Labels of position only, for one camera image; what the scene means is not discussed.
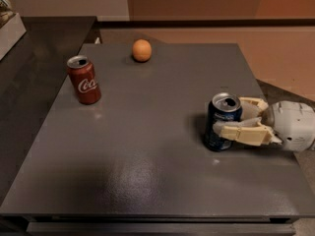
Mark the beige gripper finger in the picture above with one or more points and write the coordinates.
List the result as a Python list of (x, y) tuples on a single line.
[(252, 107), (249, 132)]

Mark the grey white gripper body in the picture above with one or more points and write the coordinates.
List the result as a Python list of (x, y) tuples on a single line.
[(293, 125)]

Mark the red coca-cola can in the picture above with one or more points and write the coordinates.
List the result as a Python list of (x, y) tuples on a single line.
[(81, 72)]

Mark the orange fruit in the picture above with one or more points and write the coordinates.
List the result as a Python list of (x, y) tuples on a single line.
[(141, 50)]

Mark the dark side table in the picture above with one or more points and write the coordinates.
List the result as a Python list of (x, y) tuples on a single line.
[(31, 75)]

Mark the blue pepsi can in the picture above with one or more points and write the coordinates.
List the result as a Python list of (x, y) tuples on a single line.
[(223, 108)]

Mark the white box on side table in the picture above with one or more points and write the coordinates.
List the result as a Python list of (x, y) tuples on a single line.
[(12, 28)]

